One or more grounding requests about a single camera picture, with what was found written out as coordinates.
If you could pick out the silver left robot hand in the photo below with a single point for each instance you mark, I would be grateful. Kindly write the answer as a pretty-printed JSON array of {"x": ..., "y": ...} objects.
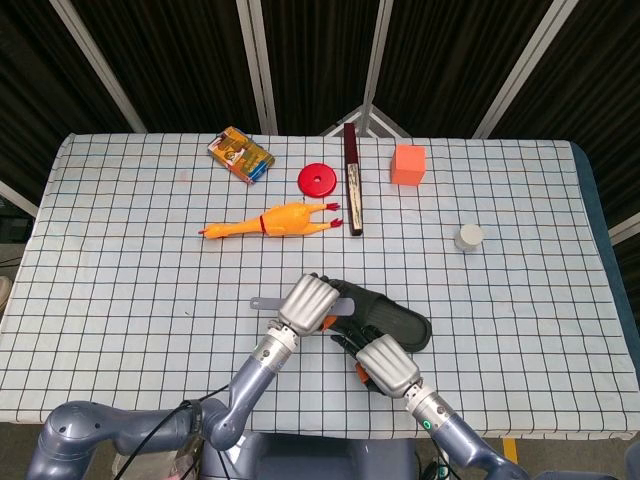
[{"x": 307, "y": 302}]

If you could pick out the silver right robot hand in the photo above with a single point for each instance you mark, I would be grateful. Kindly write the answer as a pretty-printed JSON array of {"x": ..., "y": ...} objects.
[{"x": 387, "y": 365}]

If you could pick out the grey scrub brush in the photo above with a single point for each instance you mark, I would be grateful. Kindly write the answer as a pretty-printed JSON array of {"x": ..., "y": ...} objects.
[{"x": 270, "y": 304}]

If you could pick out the black rubber slipper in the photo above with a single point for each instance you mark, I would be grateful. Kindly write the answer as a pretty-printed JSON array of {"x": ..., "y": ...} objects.
[{"x": 395, "y": 320}]

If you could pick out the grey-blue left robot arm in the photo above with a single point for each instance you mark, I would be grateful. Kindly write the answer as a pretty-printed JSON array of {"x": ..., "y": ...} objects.
[{"x": 250, "y": 375}]

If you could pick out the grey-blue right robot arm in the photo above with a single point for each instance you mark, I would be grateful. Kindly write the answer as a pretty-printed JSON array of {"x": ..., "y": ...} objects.
[{"x": 450, "y": 425}]

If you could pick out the yellow rubber chicken toy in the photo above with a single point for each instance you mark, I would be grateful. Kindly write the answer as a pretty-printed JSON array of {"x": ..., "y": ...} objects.
[{"x": 285, "y": 220}]

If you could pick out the long dark red box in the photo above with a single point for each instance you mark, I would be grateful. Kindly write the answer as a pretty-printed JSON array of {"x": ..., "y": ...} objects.
[{"x": 354, "y": 200}]

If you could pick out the grey-blue robot torso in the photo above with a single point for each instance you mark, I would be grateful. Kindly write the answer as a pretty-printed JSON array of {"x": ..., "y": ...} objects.
[{"x": 325, "y": 460}]

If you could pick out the red plastic disc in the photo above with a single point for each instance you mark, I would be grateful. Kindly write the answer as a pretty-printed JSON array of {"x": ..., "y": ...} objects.
[{"x": 326, "y": 186}]

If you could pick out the small white jar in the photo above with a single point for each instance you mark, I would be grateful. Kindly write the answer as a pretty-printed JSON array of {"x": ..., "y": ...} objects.
[{"x": 470, "y": 237}]

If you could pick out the colourful printed cardboard box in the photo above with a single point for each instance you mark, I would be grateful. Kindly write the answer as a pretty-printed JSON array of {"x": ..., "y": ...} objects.
[{"x": 240, "y": 155}]

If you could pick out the orange foam cube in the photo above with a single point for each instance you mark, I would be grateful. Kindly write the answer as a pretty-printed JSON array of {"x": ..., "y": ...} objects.
[{"x": 407, "y": 167}]

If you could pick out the white black-grid tablecloth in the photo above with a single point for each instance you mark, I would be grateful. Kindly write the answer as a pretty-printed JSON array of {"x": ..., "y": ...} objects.
[{"x": 125, "y": 300}]

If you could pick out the blue padded table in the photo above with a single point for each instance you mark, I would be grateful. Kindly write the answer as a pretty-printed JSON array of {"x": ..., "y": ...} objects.
[{"x": 600, "y": 200}]

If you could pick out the dark white-framed folding screen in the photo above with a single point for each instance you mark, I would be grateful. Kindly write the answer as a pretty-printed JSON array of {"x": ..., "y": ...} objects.
[{"x": 175, "y": 60}]

